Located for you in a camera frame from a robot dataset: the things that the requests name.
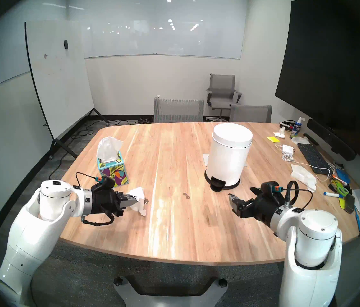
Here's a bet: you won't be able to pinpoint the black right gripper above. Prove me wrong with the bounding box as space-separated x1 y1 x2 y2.
229 187 284 225

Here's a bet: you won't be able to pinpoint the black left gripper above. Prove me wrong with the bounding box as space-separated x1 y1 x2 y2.
91 186 139 217

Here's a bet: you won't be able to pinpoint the colourful leaf print tissue box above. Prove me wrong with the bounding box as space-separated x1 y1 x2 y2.
97 151 129 188

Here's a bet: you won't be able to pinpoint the white tissue in box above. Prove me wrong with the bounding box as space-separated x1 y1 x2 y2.
97 137 124 164

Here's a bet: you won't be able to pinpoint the large crumpled white tissue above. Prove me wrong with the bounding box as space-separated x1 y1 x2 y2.
290 164 317 192

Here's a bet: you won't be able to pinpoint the white pedal trash bin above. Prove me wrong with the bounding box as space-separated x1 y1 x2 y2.
204 123 253 192

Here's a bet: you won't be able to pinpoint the black keyboard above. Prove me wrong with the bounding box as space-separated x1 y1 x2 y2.
297 143 332 175

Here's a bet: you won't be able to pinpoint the grey fabric back chair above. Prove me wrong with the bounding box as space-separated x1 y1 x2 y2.
229 104 273 123

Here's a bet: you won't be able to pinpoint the whiteboard cleaner spray bottle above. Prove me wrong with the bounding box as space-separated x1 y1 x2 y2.
290 117 305 139

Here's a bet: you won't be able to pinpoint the black video bar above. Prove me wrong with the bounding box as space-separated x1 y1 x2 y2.
307 119 357 161

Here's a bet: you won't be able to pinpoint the dark grey block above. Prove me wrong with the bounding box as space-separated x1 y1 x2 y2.
340 194 355 214

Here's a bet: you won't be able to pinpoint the grey mesh back chair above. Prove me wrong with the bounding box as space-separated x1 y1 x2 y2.
153 97 205 123

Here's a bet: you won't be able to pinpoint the grey office chair with armrests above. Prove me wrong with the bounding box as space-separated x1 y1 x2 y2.
205 74 242 122

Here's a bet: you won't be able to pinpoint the mobile whiteboard on stand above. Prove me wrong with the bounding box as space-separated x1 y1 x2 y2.
24 20 110 160

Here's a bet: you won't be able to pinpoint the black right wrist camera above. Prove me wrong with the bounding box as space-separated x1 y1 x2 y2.
261 181 284 195

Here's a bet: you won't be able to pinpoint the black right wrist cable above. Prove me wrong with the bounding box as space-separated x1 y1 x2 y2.
284 181 314 209

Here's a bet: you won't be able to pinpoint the white charger cable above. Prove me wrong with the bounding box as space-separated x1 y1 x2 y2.
275 144 338 182

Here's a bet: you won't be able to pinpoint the long black floor cable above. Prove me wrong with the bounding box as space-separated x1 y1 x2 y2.
48 127 88 180

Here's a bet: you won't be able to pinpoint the black floor cable bundle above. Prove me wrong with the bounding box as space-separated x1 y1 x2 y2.
106 116 153 126

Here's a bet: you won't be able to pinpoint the green handled scissors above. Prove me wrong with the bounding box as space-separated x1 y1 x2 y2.
331 178 350 196

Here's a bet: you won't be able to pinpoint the large black wall screen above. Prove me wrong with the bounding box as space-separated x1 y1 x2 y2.
275 0 360 150

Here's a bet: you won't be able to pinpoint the wide glass wall whiteboard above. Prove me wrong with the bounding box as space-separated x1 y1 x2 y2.
68 0 248 60

